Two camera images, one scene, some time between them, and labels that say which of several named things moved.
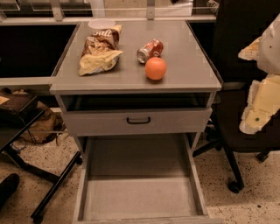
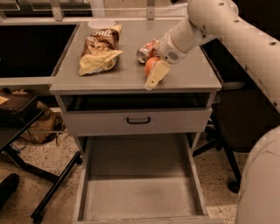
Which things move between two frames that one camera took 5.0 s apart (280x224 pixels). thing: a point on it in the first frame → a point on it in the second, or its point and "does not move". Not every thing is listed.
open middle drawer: (145, 178) does not move
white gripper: (270, 48) → (166, 49)
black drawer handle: (138, 122) does not move
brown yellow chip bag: (101, 51) does not move
